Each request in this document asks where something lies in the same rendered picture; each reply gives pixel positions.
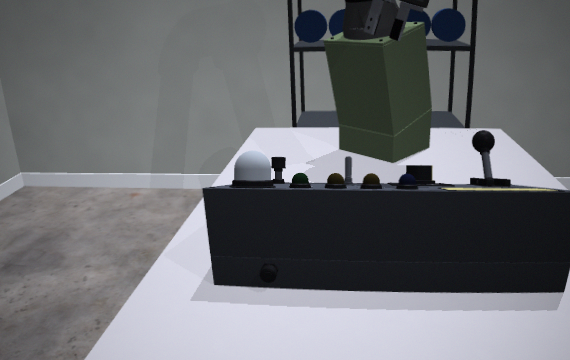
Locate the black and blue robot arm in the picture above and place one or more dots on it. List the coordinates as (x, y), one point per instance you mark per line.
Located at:
(356, 14)

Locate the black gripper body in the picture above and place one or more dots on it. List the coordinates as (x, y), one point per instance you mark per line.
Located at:
(421, 3)

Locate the black control console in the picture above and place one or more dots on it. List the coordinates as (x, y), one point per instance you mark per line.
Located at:
(417, 236)

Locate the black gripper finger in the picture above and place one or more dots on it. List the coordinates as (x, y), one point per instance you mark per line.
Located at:
(400, 20)
(374, 16)

